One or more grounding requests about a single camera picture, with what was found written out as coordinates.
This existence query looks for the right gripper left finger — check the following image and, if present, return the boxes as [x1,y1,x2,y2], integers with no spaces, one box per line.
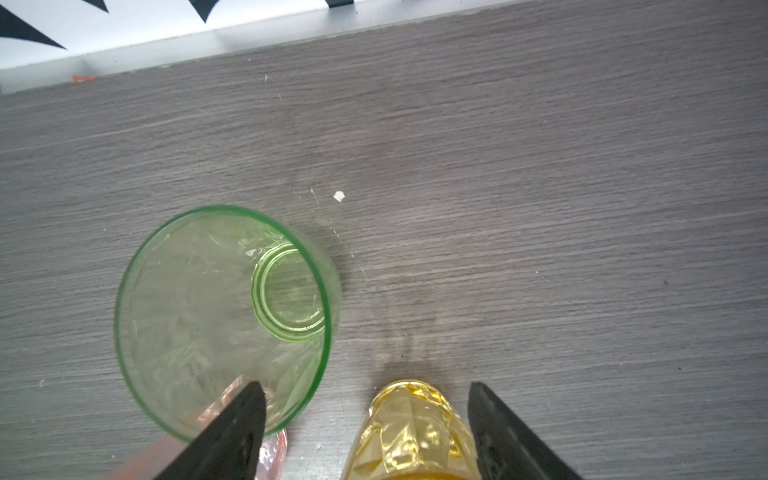
[156,381,266,480]

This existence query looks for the pink plastic cup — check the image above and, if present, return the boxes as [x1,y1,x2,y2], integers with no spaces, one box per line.
[107,381,288,480]

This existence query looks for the yellow plastic cup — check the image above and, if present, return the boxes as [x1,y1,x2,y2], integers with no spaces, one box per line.
[342,380,481,480]

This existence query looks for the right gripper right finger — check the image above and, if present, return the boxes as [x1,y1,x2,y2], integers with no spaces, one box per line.
[468,382,581,480]

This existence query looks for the small green plastic cup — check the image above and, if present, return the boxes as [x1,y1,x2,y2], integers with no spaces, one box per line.
[114,205,342,442]

